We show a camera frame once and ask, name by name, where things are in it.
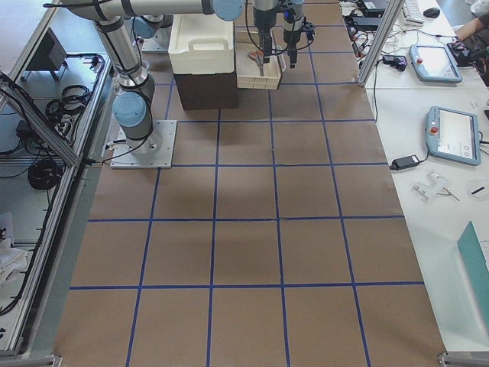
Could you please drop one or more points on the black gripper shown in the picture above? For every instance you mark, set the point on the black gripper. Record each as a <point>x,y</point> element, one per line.
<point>263,20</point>
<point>291,27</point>

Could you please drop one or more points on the white drawer handle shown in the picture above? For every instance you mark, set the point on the white drawer handle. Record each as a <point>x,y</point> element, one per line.
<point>283,57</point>

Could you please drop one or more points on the grey orange handled scissors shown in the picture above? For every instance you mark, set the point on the grey orange handled scissors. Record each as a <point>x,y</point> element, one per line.
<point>258,57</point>

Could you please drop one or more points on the wooden drawer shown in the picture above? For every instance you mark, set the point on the wooden drawer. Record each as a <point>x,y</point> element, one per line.
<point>249,74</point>

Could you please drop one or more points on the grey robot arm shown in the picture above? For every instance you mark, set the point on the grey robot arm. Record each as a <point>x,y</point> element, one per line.
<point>148,25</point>
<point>132,108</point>

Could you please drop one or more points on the white plastic tray box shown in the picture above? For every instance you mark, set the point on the white plastic tray box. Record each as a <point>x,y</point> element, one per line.
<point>201,44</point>

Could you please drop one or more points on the blue teach pendant far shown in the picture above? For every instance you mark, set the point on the blue teach pendant far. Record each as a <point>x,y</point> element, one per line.
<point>434,64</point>

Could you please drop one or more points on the blue teach pendant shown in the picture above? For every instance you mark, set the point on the blue teach pendant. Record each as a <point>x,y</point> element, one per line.
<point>453,135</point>
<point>434,64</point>

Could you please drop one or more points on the black computer mouse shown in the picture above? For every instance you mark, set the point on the black computer mouse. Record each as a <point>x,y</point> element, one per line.
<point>431,13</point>

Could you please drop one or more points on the black power adapter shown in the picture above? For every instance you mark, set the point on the black power adapter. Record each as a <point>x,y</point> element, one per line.
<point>405,162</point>

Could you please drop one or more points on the blue teach pendant near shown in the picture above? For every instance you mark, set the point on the blue teach pendant near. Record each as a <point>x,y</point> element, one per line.
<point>453,135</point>

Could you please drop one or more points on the teal laptop lid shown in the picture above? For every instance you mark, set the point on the teal laptop lid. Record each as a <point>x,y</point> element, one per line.
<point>473,258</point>

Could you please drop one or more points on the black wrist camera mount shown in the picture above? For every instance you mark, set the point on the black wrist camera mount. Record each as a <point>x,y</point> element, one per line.
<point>308,28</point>

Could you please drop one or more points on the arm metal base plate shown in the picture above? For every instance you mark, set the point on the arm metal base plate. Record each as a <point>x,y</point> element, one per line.
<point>157,151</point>
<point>155,45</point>

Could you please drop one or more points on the aluminium frame post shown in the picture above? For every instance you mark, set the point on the aluminium frame post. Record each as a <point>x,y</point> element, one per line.
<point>385,27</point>

